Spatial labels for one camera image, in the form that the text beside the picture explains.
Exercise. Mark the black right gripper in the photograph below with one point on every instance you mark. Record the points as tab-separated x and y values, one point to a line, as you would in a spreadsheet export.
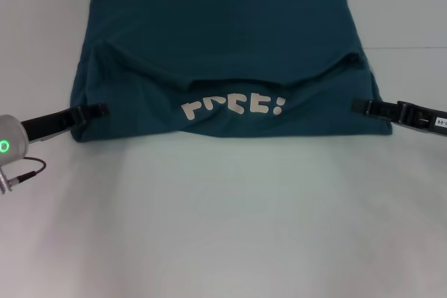
422	120

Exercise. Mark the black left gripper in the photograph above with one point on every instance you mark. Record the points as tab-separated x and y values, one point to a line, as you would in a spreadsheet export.
49	121

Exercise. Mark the teal blue t-shirt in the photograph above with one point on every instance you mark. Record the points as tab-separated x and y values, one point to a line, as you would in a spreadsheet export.
223	33

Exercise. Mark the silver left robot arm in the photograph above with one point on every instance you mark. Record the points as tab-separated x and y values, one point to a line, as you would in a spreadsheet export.
10	139

